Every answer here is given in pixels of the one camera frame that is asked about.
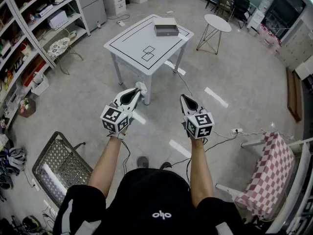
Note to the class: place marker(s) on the clear plastic bag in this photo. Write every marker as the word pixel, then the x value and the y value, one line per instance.
pixel 143 86

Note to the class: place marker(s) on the person's black shirt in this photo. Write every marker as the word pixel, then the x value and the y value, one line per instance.
pixel 151 195

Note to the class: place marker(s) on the brown bin with trash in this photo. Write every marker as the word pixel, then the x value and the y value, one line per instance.
pixel 28 108

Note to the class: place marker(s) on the grey metal cabinet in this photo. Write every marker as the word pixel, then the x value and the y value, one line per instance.
pixel 93 8

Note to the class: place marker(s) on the person's left forearm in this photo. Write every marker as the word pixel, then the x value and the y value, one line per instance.
pixel 107 160

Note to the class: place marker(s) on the white table with black lines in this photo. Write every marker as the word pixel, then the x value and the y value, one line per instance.
pixel 132 43

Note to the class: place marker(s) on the olive chair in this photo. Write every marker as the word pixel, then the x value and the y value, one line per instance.
pixel 225 5

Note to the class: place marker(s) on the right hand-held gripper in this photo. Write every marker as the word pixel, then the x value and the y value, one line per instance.
pixel 199 125

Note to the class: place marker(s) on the person's grey shoe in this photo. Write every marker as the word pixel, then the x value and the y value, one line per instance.
pixel 142 161

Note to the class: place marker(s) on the red checkered cloth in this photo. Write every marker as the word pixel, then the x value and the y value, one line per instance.
pixel 269 170

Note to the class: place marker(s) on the person's black shoe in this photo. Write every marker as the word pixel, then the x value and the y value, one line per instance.
pixel 165 166

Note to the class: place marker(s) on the round white side table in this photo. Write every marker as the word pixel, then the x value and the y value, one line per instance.
pixel 217 22

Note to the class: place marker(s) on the brown wooden boards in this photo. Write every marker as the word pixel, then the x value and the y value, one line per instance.
pixel 294 97

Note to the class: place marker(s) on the black chair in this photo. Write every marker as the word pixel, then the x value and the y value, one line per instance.
pixel 242 6

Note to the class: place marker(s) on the white metal shelf rack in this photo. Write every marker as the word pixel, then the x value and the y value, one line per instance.
pixel 17 13

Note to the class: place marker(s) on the white plastic bin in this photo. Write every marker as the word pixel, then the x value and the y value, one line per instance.
pixel 40 84

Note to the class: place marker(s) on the white bottle with red cap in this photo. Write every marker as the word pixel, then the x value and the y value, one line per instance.
pixel 98 26

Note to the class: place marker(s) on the person's right forearm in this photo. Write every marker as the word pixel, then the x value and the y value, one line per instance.
pixel 200 168

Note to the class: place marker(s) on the black glass-door cabinet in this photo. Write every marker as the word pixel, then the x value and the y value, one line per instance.
pixel 283 11

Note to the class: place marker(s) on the white power strip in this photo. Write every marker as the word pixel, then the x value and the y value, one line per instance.
pixel 170 12
pixel 120 22
pixel 236 130

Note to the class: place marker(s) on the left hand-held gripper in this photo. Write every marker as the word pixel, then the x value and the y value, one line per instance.
pixel 115 119

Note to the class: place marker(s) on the grey box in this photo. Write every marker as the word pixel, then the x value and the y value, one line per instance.
pixel 166 30

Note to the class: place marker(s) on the small white cabinet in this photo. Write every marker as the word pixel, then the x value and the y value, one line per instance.
pixel 255 19

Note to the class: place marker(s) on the white headset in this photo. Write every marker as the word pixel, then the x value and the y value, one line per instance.
pixel 17 157

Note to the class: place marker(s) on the grey metal mesh basket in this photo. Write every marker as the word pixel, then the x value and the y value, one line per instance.
pixel 61 160

